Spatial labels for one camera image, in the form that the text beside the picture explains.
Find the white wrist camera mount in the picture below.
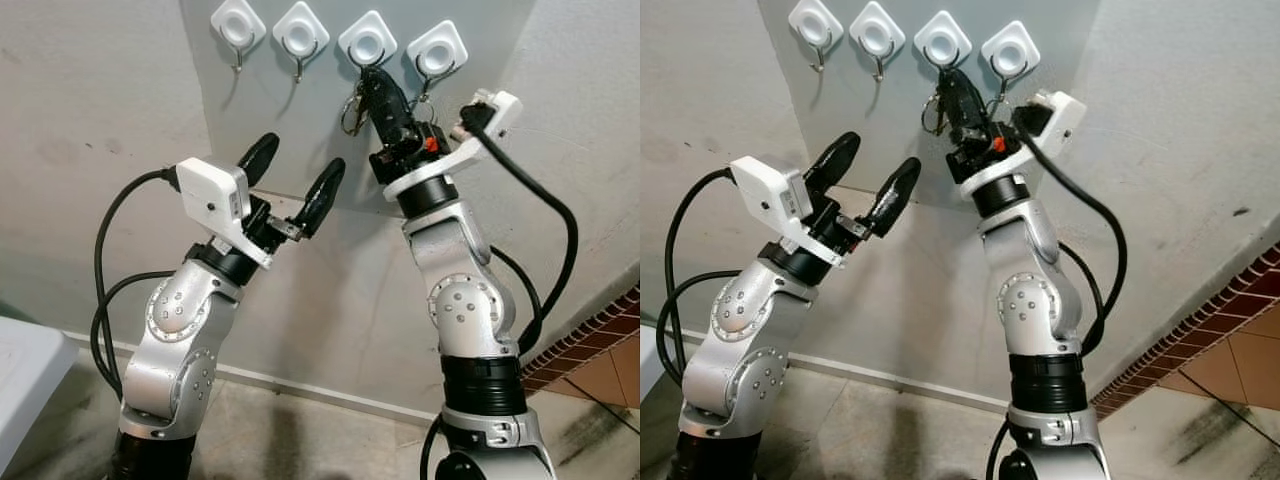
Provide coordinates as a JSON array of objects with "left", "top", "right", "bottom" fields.
[
  {"left": 176, "top": 157, "right": 274, "bottom": 270},
  {"left": 957, "top": 89, "right": 1089, "bottom": 197},
  {"left": 382, "top": 88, "right": 526, "bottom": 202},
  {"left": 729, "top": 154, "right": 832, "bottom": 268}
]

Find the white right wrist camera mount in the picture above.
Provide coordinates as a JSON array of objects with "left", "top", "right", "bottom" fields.
[
  {"left": 382, "top": 88, "right": 526, "bottom": 202},
  {"left": 957, "top": 89, "right": 1089, "bottom": 197}
]

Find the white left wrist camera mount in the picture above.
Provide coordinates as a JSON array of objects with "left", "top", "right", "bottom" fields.
[
  {"left": 729, "top": 154, "right": 832, "bottom": 268},
  {"left": 176, "top": 157, "right": 274, "bottom": 270}
]

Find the grey hook board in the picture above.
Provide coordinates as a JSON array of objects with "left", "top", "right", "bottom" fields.
[
  {"left": 180, "top": 0, "right": 543, "bottom": 217},
  {"left": 756, "top": 0, "right": 1103, "bottom": 213}
]

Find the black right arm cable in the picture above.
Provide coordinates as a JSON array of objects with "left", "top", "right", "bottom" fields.
[
  {"left": 465, "top": 100, "right": 580, "bottom": 357},
  {"left": 1015, "top": 105, "right": 1129, "bottom": 359}
]

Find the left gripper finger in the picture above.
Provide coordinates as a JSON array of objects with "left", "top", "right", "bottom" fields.
[
  {"left": 867, "top": 157, "right": 923, "bottom": 240},
  {"left": 237, "top": 132, "right": 282, "bottom": 192},
  {"left": 804, "top": 130, "right": 862, "bottom": 194},
  {"left": 299, "top": 157, "right": 348, "bottom": 240}
]

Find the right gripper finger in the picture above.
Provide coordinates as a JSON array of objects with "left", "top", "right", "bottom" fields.
[
  {"left": 377, "top": 69, "right": 417, "bottom": 137},
  {"left": 939, "top": 67, "right": 974, "bottom": 140},
  {"left": 954, "top": 69, "right": 994, "bottom": 132},
  {"left": 359, "top": 67, "right": 397, "bottom": 142}
]

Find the white square wall hook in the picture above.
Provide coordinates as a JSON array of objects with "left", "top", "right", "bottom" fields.
[
  {"left": 913, "top": 10, "right": 973, "bottom": 81},
  {"left": 849, "top": 1, "right": 907, "bottom": 83},
  {"left": 980, "top": 20, "right": 1042, "bottom": 96},
  {"left": 272, "top": 1, "right": 330, "bottom": 84},
  {"left": 337, "top": 10, "right": 399, "bottom": 83},
  {"left": 210, "top": 0, "right": 268, "bottom": 75},
  {"left": 788, "top": 0, "right": 845, "bottom": 74},
  {"left": 406, "top": 19, "right": 470, "bottom": 96}
]

